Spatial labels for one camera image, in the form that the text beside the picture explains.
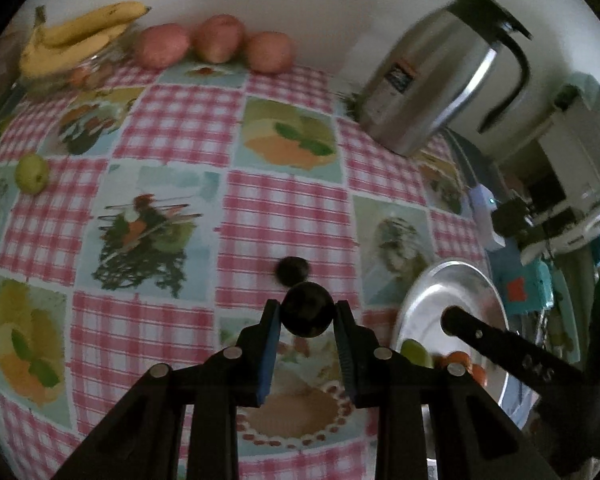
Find round steel plate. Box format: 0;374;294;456
390;259;541;411

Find stainless steel thermos jug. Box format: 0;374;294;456
355;0;533;157

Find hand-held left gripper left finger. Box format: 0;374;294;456
52;299;283;480

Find dark round plum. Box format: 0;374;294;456
275;256;311;286
281;283;335;338

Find yellow banana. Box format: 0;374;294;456
19;22;131;78
32;1;152;48

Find small green guava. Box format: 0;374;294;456
14;154;50;193

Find red apple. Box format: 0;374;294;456
194;14;247;63
132;23;191;69
243;31;297;75

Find teal plastic box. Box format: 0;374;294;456
500;260;553;316

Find clear glass bowl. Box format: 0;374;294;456
17;35;131;98

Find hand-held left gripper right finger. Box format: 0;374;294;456
332;300;561;480

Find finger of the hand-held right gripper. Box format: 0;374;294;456
442;306;518;366

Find green apple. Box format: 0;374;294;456
400;339;435;368

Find pink checked printed tablecloth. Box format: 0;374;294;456
0;57;511;480

